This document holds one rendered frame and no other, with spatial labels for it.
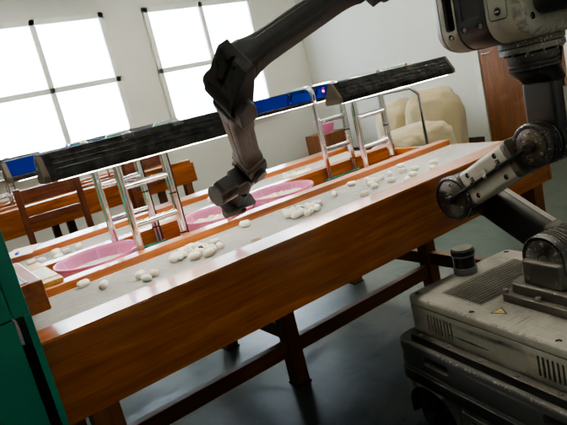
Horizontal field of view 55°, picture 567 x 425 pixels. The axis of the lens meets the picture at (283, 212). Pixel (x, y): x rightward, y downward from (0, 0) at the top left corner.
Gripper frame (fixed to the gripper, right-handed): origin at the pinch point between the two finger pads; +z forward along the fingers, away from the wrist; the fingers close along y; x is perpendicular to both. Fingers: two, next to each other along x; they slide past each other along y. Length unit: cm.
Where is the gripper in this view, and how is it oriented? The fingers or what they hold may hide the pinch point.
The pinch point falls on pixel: (228, 217)
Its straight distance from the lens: 158.8
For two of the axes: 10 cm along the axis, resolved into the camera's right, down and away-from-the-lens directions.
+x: 5.4, 7.5, -3.7
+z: -2.9, 5.8, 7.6
